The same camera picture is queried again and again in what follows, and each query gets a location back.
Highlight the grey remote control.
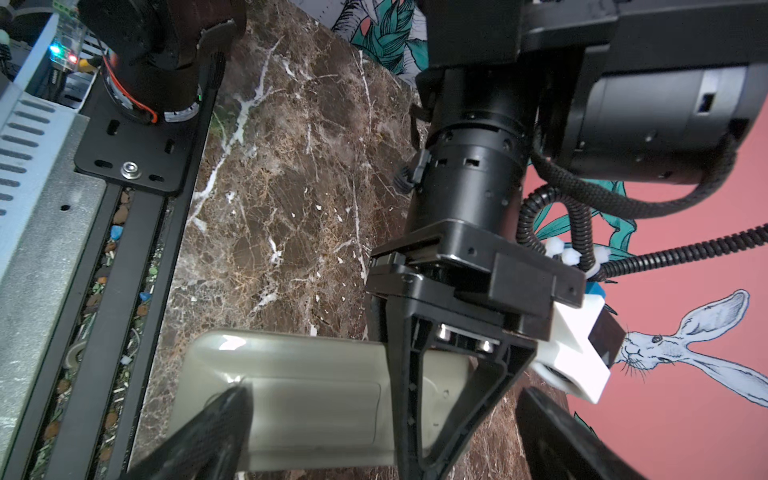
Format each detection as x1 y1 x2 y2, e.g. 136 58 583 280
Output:
166 328 481 472

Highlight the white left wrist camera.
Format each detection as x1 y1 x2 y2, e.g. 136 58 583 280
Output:
531 282 626 404

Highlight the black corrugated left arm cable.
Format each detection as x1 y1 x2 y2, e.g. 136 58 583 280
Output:
515 134 768 283

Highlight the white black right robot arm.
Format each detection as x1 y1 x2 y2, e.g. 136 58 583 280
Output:
78 1 643 479

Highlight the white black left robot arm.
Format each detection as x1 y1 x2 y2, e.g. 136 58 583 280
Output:
366 1 767 479

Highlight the white slotted cable duct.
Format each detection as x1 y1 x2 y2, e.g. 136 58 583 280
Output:
1 13 77 273

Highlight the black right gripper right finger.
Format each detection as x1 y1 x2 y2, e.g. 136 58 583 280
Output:
516 388 642 480

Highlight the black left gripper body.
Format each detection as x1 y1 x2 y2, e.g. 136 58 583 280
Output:
365 220 586 340

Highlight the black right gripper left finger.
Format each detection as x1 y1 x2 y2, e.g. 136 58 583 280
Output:
122 386 252 479

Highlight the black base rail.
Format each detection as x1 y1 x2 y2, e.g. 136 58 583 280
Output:
1 55 226 479

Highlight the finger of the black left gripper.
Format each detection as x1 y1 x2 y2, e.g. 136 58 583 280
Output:
380 296 536 479

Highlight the green circuit board with leds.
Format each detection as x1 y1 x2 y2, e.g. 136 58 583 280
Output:
49 19 100 73

